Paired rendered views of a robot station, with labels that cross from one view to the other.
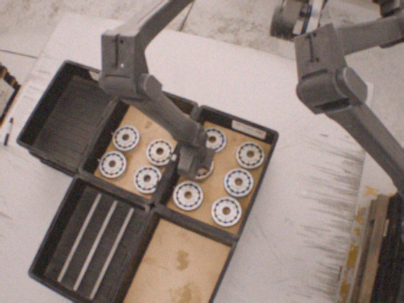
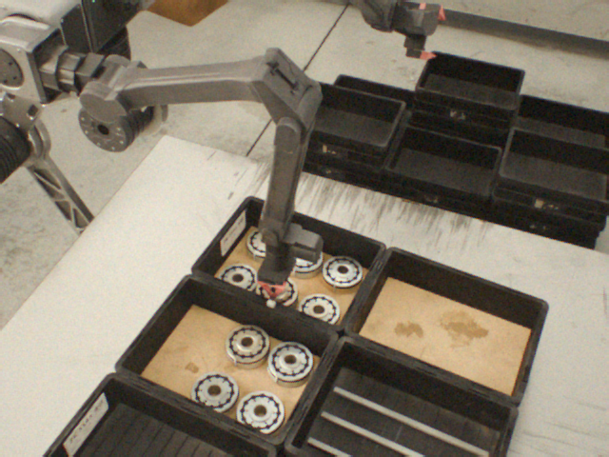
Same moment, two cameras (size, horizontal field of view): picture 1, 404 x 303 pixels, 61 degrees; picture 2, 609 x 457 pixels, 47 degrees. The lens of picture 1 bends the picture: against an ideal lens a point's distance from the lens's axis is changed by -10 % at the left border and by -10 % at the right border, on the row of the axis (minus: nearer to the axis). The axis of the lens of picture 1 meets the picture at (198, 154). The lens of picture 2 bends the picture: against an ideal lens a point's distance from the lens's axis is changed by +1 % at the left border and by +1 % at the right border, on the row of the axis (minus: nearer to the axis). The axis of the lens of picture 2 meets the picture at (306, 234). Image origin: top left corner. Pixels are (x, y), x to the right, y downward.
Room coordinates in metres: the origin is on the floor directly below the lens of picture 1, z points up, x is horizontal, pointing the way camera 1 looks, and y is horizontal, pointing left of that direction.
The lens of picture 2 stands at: (0.49, 1.04, 2.19)
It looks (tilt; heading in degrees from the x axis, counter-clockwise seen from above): 47 degrees down; 263
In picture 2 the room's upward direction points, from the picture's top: 2 degrees clockwise
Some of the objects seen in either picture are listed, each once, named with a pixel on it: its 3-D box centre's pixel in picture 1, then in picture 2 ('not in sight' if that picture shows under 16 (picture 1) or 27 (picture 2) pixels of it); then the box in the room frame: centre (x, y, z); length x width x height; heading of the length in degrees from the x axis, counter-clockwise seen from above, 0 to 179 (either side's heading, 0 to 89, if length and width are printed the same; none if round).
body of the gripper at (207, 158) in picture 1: (198, 152); (277, 257); (0.43, 0.00, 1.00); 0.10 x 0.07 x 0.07; 66
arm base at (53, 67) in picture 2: not in sight; (65, 69); (0.82, -0.10, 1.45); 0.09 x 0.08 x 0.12; 64
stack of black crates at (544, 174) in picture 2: not in sight; (542, 208); (-0.63, -0.73, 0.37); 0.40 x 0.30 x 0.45; 154
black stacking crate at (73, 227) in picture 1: (92, 244); (400, 441); (0.20, 0.40, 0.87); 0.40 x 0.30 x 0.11; 149
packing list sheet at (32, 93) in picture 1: (29, 114); not in sight; (0.85, 0.75, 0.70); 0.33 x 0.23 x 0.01; 154
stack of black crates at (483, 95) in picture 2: not in sight; (460, 123); (-0.44, -1.27, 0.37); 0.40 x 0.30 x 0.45; 154
